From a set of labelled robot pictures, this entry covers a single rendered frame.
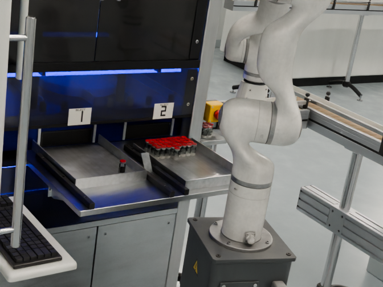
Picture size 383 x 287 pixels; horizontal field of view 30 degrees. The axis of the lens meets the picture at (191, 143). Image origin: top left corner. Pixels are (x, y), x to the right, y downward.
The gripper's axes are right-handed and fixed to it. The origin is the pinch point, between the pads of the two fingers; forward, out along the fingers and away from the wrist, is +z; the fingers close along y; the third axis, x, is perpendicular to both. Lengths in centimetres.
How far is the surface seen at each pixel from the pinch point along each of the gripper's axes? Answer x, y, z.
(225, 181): -1.9, 3.1, 20.8
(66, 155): -38, 45, 22
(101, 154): -36, 33, 22
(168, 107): -38.7, 4.8, 7.0
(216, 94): -334, -255, 111
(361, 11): -308, -397, 23
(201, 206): -54, -31, 60
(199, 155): -26.2, -3.2, 21.9
